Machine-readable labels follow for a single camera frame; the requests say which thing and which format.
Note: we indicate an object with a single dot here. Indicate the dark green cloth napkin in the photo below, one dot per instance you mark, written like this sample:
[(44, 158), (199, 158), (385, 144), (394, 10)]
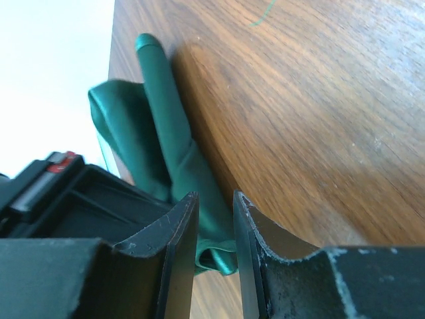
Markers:
[(145, 124)]

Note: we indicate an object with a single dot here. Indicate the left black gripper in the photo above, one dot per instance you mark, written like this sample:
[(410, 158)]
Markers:
[(64, 197)]

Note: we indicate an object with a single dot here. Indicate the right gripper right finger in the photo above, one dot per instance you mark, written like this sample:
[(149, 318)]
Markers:
[(283, 276)]

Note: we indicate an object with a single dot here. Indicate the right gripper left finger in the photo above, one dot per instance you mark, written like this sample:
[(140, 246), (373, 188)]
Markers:
[(148, 275)]

